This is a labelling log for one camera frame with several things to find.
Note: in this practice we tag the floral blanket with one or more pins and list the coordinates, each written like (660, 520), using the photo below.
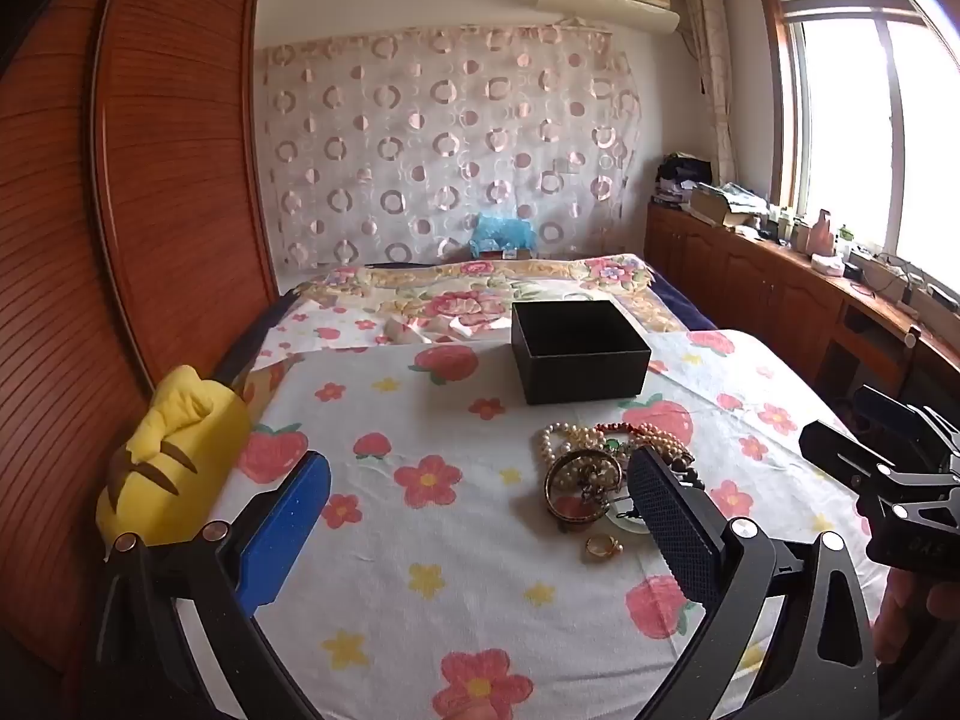
(465, 300)

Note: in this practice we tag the dark blue bed sheet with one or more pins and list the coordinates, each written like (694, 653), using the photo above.
(682, 300)

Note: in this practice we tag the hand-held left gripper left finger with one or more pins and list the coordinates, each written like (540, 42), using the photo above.
(285, 532)

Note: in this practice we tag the black jewelry box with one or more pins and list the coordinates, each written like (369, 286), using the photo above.
(592, 375)

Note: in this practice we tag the yellow plush pillow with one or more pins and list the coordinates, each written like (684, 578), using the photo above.
(176, 450)

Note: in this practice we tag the wooden low cabinet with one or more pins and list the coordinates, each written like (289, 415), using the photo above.
(787, 300)

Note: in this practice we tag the cardboard box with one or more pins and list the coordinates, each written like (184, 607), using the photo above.
(720, 206)

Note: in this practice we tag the gold flower brooch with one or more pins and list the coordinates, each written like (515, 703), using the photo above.
(595, 478)

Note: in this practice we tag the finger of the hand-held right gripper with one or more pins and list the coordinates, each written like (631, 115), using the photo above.
(889, 409)
(836, 450)

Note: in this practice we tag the pale green jade bangle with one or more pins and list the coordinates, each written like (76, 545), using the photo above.
(628, 525)

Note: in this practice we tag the green pendant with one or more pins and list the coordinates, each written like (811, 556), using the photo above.
(616, 445)

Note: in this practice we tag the pile of clothes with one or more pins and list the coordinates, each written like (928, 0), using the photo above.
(682, 176)

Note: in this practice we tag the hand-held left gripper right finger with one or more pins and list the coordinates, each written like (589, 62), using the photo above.
(675, 532)

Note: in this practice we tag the circle print sheer curtain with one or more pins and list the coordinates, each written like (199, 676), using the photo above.
(450, 142)

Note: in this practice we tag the patterned window curtain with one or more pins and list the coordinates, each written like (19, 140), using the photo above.
(712, 75)

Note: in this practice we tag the wooden slatted wardrobe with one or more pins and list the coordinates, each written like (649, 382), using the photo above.
(150, 165)

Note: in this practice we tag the person's right hand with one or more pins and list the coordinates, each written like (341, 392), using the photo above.
(919, 615)

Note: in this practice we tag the white tissue pack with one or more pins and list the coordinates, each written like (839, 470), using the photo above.
(829, 264)

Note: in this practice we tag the blue plastic bag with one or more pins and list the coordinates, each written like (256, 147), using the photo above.
(501, 232)

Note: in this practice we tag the wooden frame window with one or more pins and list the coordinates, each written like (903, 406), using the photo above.
(862, 127)

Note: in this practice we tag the pink bottle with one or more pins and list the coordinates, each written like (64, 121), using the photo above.
(821, 232)

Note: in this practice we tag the small red box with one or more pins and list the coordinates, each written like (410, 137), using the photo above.
(501, 255)

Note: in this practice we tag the ornate dark bangle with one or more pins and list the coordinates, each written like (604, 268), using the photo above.
(559, 484)

